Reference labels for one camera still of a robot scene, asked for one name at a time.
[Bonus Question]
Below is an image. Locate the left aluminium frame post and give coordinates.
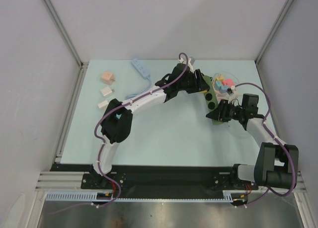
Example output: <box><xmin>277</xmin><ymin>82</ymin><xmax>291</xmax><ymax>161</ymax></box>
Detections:
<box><xmin>36</xmin><ymin>0</ymin><xmax>89</xmax><ymax>70</ymax></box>

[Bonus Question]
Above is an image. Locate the green power strip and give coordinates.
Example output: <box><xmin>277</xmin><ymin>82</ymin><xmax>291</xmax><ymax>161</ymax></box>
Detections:
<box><xmin>203</xmin><ymin>75</ymin><xmax>219</xmax><ymax>112</ymax></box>

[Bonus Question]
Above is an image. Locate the aluminium frame post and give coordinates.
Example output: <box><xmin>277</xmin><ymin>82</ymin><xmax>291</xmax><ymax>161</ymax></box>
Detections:
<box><xmin>36</xmin><ymin>0</ymin><xmax>89</xmax><ymax>70</ymax></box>
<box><xmin>254</xmin><ymin>0</ymin><xmax>296</xmax><ymax>66</ymax></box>

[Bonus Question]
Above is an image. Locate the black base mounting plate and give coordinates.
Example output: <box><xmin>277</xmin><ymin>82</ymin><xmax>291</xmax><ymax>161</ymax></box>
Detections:
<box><xmin>50</xmin><ymin>163</ymin><xmax>258</xmax><ymax>196</ymax></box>

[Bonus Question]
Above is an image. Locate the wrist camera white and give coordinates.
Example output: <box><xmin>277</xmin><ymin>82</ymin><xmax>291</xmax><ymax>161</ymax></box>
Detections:
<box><xmin>178</xmin><ymin>57</ymin><xmax>195</xmax><ymax>71</ymax></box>
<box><xmin>227</xmin><ymin>85</ymin><xmax>239</xmax><ymax>99</ymax></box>

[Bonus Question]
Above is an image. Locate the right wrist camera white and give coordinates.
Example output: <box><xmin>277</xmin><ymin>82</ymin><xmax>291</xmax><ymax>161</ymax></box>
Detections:
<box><xmin>227</xmin><ymin>85</ymin><xmax>239</xmax><ymax>99</ymax></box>

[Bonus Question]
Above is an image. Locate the red pink cube charger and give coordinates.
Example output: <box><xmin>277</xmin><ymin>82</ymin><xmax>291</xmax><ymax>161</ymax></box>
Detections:
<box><xmin>223</xmin><ymin>78</ymin><xmax>235</xmax><ymax>87</ymax></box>

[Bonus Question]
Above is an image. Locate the pink deer cube socket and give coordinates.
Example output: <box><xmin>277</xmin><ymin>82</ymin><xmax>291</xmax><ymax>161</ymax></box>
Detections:
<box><xmin>101</xmin><ymin>72</ymin><xmax>115</xmax><ymax>85</ymax></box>

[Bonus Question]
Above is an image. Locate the right aluminium frame post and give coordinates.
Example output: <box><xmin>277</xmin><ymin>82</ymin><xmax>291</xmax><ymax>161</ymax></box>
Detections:
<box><xmin>254</xmin><ymin>0</ymin><xmax>296</xmax><ymax>66</ymax></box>

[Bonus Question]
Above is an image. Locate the grey cable duct rail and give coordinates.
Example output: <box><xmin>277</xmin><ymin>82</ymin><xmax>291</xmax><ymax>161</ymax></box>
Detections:
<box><xmin>46</xmin><ymin>191</ymin><xmax>248</xmax><ymax>203</ymax></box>

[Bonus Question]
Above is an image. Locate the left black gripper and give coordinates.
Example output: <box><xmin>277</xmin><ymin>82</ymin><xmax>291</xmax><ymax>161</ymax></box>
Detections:
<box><xmin>177</xmin><ymin>70</ymin><xmax>210</xmax><ymax>94</ymax></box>

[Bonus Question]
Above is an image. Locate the white Honor charger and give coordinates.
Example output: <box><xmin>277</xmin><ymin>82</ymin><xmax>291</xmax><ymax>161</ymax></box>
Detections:
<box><xmin>100</xmin><ymin>86</ymin><xmax>114</xmax><ymax>97</ymax></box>

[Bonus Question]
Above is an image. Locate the small yellow orange adapter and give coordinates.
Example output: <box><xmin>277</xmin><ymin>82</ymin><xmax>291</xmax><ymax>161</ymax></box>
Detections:
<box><xmin>216</xmin><ymin>75</ymin><xmax>224</xmax><ymax>81</ymax></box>

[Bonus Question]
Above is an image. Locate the light blue cube charger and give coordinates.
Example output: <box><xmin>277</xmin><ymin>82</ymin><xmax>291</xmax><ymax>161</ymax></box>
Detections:
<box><xmin>215</xmin><ymin>80</ymin><xmax>228</xmax><ymax>94</ymax></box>

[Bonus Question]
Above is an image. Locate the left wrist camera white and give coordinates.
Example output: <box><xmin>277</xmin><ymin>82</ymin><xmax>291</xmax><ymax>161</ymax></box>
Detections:
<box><xmin>178</xmin><ymin>57</ymin><xmax>195</xmax><ymax>71</ymax></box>

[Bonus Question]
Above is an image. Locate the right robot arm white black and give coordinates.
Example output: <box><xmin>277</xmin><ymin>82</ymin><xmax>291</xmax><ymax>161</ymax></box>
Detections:
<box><xmin>206</xmin><ymin>94</ymin><xmax>299</xmax><ymax>196</ymax></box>

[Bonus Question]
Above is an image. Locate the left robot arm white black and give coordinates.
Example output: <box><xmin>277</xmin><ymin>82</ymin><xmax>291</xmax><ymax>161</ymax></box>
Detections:
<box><xmin>92</xmin><ymin>63</ymin><xmax>210</xmax><ymax>188</ymax></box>

